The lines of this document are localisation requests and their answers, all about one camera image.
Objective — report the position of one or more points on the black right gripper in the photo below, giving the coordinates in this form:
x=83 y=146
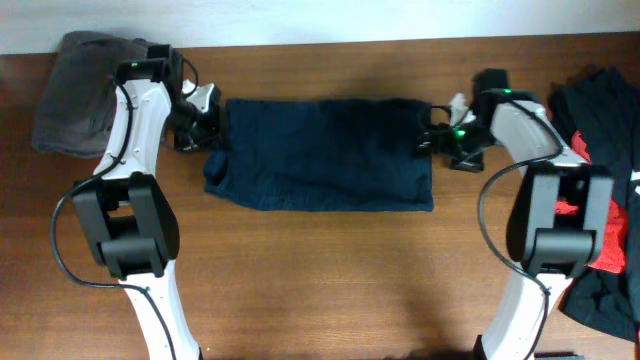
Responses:
x=442 y=142

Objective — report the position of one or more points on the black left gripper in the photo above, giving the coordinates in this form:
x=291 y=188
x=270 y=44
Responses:
x=209 y=140

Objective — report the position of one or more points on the dark blue shorts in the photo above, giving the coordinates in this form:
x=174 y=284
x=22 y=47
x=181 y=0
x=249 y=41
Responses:
x=324 y=156

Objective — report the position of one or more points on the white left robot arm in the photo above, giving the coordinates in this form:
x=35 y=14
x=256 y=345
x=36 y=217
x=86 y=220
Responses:
x=126 y=219

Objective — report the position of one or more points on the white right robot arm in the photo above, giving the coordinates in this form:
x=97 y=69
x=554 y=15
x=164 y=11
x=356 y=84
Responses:
x=556 y=227

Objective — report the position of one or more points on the black garment pile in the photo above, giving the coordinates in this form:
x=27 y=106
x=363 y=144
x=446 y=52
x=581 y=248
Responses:
x=600 y=116

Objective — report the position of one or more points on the folded grey shorts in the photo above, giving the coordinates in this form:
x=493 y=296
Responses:
x=76 y=112

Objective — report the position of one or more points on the red mesh garment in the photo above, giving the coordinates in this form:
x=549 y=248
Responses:
x=613 y=225

